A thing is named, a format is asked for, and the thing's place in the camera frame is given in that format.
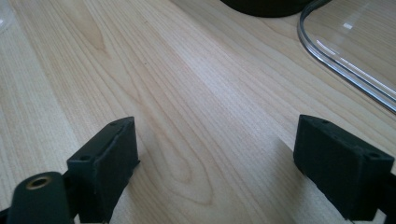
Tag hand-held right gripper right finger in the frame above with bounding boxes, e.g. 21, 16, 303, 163
292, 114, 396, 222

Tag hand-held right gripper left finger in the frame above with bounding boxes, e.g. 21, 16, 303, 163
66, 116, 141, 224

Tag black round object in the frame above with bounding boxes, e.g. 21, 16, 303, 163
219, 0, 316, 19

